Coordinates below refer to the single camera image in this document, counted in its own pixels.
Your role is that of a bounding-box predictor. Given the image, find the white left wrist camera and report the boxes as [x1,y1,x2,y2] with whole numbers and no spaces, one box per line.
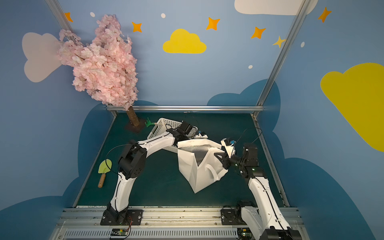
[195,132,208,139]

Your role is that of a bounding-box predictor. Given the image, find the green circuit board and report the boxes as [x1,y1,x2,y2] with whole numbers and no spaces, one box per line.
[110,228,130,238]
[237,228,254,240]

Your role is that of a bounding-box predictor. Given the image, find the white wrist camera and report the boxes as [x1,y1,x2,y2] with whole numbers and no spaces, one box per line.
[221,138,237,158]
[195,132,208,139]

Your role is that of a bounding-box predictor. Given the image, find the right green circuit board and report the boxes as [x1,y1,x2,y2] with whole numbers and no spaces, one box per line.
[237,228,254,240]

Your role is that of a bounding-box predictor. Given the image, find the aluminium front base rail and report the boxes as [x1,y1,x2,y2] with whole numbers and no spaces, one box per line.
[49,205,301,240]

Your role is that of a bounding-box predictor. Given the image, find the aluminium left corner post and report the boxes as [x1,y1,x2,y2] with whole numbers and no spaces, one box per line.
[45,0,75,33]

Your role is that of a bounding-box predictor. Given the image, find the aluminium right table rail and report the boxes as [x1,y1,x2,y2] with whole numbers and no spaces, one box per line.
[251,112,291,208]

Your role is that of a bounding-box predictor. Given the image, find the small green plant toy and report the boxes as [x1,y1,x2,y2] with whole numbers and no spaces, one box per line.
[145,118,157,128]

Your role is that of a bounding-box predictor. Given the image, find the pink artificial blossom tree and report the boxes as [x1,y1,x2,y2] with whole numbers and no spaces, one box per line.
[58,15,145,133]

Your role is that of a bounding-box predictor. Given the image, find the white perforated plastic basket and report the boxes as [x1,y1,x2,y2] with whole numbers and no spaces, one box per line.
[147,118,198,154]

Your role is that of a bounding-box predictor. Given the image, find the green toy shovel wooden handle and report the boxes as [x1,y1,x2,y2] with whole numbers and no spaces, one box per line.
[98,159,112,188]

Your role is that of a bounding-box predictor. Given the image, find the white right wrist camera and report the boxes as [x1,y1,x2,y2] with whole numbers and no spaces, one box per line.
[221,138,237,158]

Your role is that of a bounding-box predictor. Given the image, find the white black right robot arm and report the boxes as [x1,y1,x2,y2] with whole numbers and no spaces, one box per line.
[215,139,302,240]

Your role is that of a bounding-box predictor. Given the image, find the white insulated delivery bag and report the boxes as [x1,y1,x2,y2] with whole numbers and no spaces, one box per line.
[178,139,228,194]

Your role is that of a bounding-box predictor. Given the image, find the left green circuit board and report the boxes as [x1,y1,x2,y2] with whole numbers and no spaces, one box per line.
[110,228,130,238]

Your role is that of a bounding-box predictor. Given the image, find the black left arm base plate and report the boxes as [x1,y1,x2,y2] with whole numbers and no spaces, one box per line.
[100,209,143,226]

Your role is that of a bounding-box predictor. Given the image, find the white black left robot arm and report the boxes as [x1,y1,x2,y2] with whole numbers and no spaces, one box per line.
[102,121,193,225]

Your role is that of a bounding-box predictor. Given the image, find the aluminium table rail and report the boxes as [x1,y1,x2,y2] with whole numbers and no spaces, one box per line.
[251,112,291,208]
[106,104,264,114]

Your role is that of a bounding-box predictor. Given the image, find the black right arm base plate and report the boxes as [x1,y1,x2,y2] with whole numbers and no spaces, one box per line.
[221,206,245,225]

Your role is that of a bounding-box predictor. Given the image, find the aluminium back table rail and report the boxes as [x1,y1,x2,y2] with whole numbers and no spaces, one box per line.
[106,104,264,114]

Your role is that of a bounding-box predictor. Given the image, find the aluminium right corner post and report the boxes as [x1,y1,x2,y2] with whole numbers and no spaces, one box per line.
[256,0,312,107]

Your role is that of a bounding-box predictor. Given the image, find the aluminium corner post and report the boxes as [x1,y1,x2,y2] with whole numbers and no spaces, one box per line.
[256,0,312,107]
[45,0,75,33]

